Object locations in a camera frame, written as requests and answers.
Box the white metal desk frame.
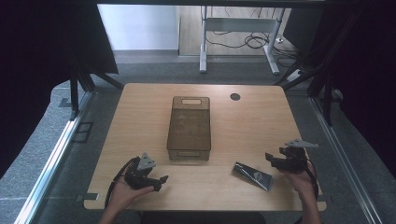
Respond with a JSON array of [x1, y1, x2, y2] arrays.
[[199, 5, 287, 76]]

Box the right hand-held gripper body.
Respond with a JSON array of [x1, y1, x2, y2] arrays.
[[277, 138, 319, 174]]

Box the black floor cables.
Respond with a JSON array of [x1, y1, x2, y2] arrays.
[[205, 29, 301, 68]]

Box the person's right hand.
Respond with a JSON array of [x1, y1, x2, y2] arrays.
[[280, 161, 318, 201]]

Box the black shiny foil packet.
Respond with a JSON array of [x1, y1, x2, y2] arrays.
[[233, 161, 275, 192]]

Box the brown translucent plastic basket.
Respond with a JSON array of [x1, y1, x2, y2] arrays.
[[166, 95, 212, 161]]

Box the white power strip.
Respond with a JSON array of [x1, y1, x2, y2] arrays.
[[286, 69, 305, 83]]

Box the black metal stand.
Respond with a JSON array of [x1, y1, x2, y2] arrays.
[[68, 57, 125, 121], [273, 12, 359, 127]]

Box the aluminium floor rail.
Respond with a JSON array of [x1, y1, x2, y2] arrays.
[[308, 96, 383, 224], [13, 91, 95, 224]]

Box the person's left hand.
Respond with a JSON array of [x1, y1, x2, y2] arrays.
[[109, 179, 155, 214]]

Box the dark curtain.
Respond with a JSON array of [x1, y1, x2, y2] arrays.
[[0, 0, 120, 180], [281, 0, 396, 179]]

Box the person's dark clothing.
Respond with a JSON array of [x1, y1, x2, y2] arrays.
[[138, 211, 268, 224]]

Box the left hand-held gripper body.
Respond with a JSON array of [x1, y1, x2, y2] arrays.
[[123, 151, 158, 191]]

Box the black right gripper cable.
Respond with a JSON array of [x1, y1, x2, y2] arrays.
[[304, 158, 319, 201]]

